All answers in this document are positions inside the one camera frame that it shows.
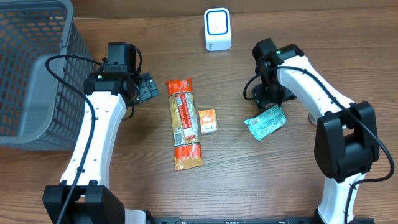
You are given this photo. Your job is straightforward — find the teal wet wipes pack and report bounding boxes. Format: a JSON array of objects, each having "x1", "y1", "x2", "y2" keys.
[{"x1": 244, "y1": 105, "x2": 286, "y2": 141}]

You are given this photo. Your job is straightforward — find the green lidded can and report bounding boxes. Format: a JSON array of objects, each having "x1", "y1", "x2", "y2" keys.
[{"x1": 308, "y1": 113, "x2": 317, "y2": 126}]

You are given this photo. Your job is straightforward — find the small orange snack box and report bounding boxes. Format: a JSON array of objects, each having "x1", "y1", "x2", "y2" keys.
[{"x1": 199, "y1": 109, "x2": 218, "y2": 134}]

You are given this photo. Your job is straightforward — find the long orange noodle packet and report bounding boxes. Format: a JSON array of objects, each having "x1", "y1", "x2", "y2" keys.
[{"x1": 166, "y1": 78, "x2": 203, "y2": 170}]

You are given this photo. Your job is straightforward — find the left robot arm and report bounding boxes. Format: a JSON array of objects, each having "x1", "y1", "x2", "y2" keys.
[{"x1": 42, "y1": 42, "x2": 159, "y2": 223}]

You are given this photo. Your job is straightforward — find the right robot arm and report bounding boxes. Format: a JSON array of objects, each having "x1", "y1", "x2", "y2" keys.
[{"x1": 252, "y1": 38, "x2": 380, "y2": 223}]

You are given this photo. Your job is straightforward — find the white barcode scanner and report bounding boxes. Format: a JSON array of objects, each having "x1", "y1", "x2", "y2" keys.
[{"x1": 203, "y1": 7, "x2": 232, "y2": 52}]

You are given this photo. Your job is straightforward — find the grey plastic shopping basket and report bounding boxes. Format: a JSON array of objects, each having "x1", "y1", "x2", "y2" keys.
[{"x1": 1, "y1": 1, "x2": 94, "y2": 151}]

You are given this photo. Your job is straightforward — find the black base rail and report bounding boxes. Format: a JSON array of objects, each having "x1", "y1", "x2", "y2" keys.
[{"x1": 146, "y1": 216, "x2": 376, "y2": 224}]

